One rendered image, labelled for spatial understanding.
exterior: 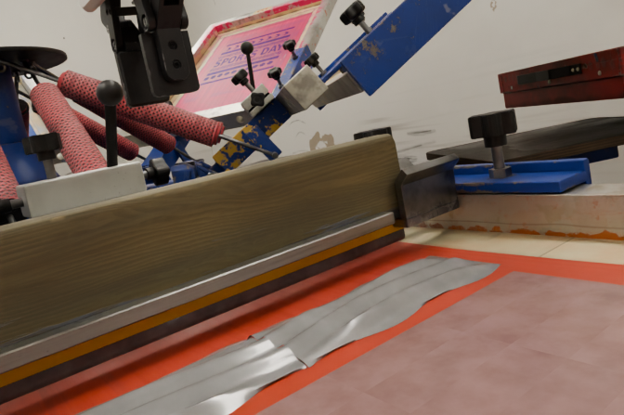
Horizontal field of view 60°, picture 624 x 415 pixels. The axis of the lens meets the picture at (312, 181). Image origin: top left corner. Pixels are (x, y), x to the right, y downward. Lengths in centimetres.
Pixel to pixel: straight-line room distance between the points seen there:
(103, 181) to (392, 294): 37
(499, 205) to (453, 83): 225
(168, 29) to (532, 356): 28
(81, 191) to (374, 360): 42
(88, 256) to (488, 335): 24
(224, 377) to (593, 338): 19
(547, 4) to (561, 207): 202
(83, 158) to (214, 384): 60
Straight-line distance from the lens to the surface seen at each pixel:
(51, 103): 99
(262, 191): 40
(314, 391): 28
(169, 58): 36
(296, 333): 35
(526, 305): 35
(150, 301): 36
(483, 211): 51
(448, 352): 30
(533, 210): 49
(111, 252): 36
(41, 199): 63
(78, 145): 88
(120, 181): 64
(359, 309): 36
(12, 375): 37
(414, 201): 48
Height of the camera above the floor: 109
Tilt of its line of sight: 7 degrees down
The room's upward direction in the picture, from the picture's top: 11 degrees counter-clockwise
